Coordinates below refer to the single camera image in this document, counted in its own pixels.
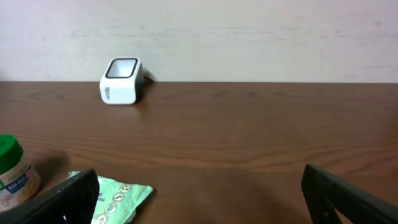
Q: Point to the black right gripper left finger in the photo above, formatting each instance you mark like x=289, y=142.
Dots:
x=72, y=201

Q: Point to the green lid jar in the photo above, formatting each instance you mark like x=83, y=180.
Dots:
x=19, y=179

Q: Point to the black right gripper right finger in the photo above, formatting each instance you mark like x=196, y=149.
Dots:
x=327, y=195

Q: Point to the white barcode scanner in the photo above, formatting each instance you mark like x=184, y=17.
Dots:
x=122, y=82

